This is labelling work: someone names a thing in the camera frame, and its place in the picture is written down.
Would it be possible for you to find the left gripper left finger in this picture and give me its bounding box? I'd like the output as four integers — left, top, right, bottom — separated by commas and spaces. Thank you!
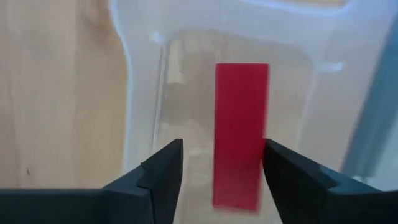
0, 139, 184, 224

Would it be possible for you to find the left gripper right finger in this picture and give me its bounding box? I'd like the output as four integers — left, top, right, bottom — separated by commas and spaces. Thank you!
262, 139, 398, 224

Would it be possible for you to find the red block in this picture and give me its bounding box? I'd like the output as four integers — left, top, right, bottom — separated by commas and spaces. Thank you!
212, 63, 271, 214

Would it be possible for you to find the clear plastic bin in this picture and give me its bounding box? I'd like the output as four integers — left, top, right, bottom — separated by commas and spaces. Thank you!
107, 0, 398, 224

